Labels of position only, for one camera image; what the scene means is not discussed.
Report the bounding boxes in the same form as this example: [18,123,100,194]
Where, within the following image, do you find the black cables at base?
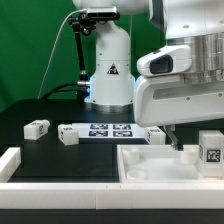
[39,82,90,100]

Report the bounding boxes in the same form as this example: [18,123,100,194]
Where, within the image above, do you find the white left fence block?
[0,147,21,183]

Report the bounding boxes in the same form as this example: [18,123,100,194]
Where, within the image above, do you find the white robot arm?
[72,0,224,144]

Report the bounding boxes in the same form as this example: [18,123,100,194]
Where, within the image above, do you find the grey camera on mount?
[86,6,117,19]

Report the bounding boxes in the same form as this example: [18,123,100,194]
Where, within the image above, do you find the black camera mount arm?
[68,13,96,102]

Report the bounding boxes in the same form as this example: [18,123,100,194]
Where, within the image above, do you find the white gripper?
[134,75,224,151]

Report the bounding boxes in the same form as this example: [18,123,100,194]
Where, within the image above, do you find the white square tabletop part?
[117,145,224,183]

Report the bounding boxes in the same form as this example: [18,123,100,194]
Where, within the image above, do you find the white front fence bar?
[0,182,224,209]

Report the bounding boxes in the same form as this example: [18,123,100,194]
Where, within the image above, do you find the white camera cable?
[36,9,88,100]

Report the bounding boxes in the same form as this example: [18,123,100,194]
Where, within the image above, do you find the marker tag sheet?
[72,123,144,139]

